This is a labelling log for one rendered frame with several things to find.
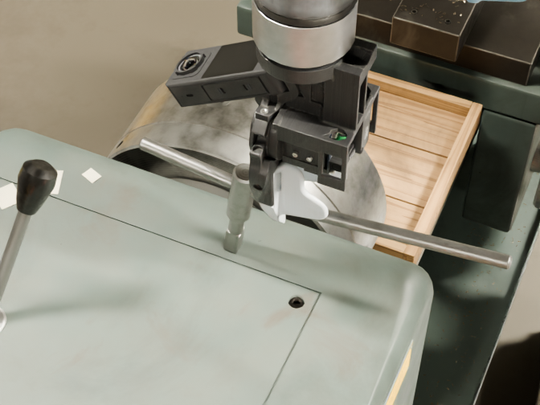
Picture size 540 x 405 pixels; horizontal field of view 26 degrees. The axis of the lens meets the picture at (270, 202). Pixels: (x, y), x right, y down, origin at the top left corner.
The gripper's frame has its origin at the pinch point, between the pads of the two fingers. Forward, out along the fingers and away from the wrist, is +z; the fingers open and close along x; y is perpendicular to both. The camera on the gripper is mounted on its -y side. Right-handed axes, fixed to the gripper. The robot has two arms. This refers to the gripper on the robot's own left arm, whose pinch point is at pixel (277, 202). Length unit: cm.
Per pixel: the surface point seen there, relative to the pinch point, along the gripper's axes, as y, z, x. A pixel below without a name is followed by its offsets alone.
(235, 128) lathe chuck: -11.4, 10.7, 15.3
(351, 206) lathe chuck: 1.4, 18.6, 16.5
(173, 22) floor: -94, 134, 146
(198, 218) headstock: -9.1, 8.9, 1.8
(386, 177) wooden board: -3, 46, 45
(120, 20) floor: -108, 134, 141
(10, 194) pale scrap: -27.1, 8.7, -3.0
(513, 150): 11, 55, 64
